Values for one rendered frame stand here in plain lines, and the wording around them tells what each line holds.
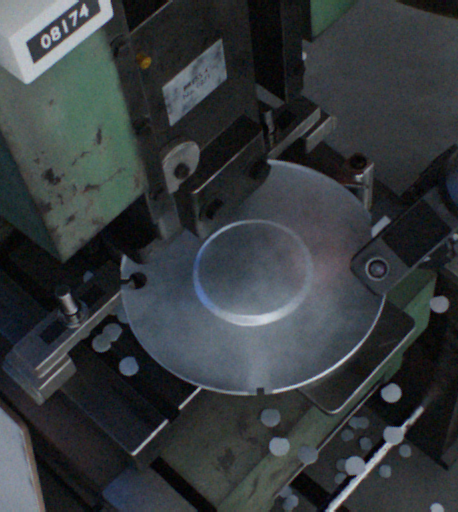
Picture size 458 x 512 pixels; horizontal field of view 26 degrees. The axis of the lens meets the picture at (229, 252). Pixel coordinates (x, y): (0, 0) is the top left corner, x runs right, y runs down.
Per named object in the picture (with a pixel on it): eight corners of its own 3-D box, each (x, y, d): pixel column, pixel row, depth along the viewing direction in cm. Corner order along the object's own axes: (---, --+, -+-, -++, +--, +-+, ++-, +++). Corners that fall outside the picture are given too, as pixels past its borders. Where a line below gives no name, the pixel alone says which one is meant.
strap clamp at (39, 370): (147, 304, 116) (131, 260, 107) (39, 405, 111) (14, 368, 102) (112, 275, 119) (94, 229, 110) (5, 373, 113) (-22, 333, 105)
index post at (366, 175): (373, 204, 120) (376, 158, 112) (357, 220, 120) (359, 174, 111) (355, 192, 122) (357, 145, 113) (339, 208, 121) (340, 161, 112)
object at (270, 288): (403, 384, 100) (404, 381, 100) (119, 405, 102) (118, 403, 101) (370, 152, 115) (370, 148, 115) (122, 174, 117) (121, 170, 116)
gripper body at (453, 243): (479, 212, 102) (542, 177, 90) (430, 270, 99) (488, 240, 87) (426, 160, 102) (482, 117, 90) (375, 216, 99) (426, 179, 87)
